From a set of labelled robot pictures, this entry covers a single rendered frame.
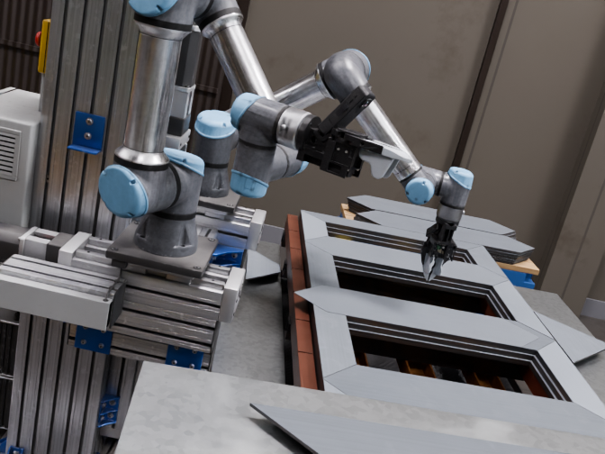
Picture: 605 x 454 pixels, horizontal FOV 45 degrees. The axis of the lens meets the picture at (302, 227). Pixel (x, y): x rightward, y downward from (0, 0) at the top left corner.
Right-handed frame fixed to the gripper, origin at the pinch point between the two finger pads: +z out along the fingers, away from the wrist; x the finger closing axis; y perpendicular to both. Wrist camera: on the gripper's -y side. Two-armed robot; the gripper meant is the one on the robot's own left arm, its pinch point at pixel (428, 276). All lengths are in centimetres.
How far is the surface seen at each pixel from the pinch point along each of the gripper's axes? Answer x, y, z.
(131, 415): -74, 115, -13
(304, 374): -40, 56, 9
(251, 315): -51, 0, 24
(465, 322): 9.4, 17.4, 5.7
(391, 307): -13.2, 16.3, 5.7
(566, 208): 143, -218, 21
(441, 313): 2.9, 13.5, 5.7
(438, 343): -0.3, 27.8, 8.8
